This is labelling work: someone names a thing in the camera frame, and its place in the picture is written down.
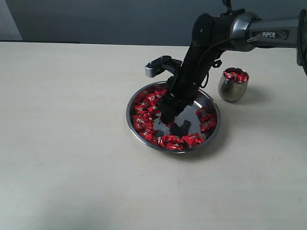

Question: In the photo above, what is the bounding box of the black cable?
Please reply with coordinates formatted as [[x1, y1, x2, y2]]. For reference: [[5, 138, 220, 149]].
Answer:
[[198, 38, 250, 89]]

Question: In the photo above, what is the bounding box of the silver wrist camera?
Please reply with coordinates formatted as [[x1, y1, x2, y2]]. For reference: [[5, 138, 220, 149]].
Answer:
[[145, 56, 182, 78]]

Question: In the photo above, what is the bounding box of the steel cup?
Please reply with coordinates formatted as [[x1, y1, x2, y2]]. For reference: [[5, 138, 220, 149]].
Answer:
[[218, 68, 249, 102]]

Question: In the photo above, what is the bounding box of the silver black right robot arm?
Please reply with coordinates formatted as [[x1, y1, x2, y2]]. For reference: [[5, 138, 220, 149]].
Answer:
[[159, 9, 307, 125]]

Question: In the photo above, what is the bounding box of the red candy in cup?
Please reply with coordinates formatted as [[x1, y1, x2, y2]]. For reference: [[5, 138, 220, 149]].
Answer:
[[224, 71, 248, 83]]

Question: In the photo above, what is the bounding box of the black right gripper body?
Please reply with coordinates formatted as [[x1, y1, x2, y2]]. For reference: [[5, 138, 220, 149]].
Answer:
[[168, 46, 222, 104]]

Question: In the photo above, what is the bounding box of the red wrapped candy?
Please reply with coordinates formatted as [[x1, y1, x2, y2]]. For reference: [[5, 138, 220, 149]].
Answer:
[[200, 117, 216, 133], [182, 133, 204, 149], [157, 135, 183, 150], [139, 129, 156, 143], [153, 89, 167, 100], [143, 93, 159, 107], [196, 106, 212, 123]]

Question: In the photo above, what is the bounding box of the round steel plate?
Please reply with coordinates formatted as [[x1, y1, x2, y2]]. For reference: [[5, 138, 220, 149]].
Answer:
[[126, 81, 221, 154]]

